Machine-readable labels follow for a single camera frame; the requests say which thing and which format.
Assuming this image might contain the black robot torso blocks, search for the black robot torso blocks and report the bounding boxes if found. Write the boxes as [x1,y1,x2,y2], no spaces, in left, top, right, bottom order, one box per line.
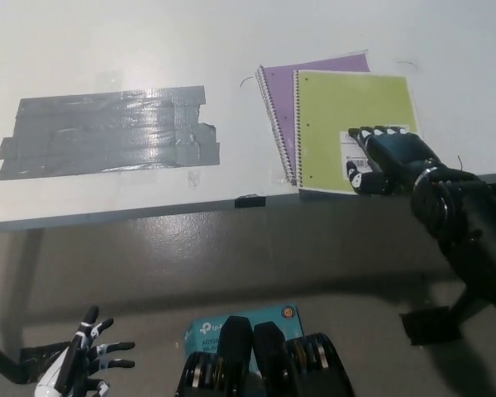
[175,315,355,397]

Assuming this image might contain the grey duct tape patch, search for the grey duct tape patch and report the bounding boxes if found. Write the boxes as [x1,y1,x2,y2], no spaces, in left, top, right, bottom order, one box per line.
[0,84,221,182]

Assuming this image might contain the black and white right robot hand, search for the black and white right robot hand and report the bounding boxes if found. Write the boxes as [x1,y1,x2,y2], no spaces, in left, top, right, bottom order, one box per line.
[346,125,439,196]

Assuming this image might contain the green spiral notebook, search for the green spiral notebook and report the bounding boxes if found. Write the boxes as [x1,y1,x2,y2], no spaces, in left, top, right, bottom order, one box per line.
[292,69,422,202]

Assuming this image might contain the teal router box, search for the teal router box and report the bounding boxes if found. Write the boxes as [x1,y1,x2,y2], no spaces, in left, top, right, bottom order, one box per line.
[184,303,305,373]

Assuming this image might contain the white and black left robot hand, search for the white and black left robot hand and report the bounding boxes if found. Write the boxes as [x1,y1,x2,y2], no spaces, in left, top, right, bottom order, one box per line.
[33,304,136,397]

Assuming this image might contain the purple spiral notebook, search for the purple spiral notebook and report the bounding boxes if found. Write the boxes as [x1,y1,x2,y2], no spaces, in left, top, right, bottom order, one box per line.
[255,50,372,186]

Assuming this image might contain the small black tape piece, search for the small black tape piece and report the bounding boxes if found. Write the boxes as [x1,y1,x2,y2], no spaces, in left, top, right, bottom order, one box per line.
[234,194,267,209]

